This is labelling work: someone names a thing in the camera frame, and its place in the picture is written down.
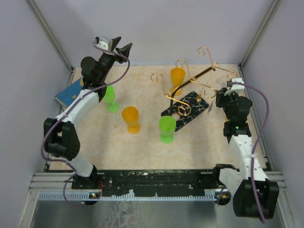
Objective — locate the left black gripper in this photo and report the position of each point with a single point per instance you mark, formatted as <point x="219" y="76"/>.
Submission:
<point x="125" y="49"/>

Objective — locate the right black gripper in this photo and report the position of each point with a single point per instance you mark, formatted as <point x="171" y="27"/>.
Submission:
<point x="220" y="96"/>

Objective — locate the gold wine glass rack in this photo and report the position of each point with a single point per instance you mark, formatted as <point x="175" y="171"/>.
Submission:
<point x="189" y="107"/>

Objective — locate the green goblet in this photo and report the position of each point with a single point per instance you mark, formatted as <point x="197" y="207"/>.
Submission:
<point x="109" y="98"/>
<point x="167" y="126"/>

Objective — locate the clear wine glass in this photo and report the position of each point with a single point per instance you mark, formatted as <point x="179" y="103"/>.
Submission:
<point x="222" y="82"/>

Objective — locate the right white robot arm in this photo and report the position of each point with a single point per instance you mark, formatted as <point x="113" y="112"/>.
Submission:
<point x="254" y="195"/>

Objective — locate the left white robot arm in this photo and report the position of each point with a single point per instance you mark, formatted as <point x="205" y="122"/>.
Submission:
<point x="61" y="142"/>

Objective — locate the blue yellow box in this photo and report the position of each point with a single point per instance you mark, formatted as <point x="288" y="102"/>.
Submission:
<point x="67" y="96"/>

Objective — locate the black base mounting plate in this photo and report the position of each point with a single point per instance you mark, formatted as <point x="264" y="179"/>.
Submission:
<point x="150" y="183"/>

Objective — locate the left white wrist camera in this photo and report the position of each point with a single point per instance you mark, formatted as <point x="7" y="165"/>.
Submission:
<point x="104" y="43"/>

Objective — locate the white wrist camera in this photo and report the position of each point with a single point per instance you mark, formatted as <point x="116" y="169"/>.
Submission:
<point x="234" y="85"/>
<point x="104" y="43"/>

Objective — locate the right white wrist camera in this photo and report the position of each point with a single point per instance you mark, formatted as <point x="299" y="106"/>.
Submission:
<point x="234" y="85"/>

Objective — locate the aluminium frame rail front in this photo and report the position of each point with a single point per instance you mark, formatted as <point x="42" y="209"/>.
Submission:
<point x="56" y="180"/>

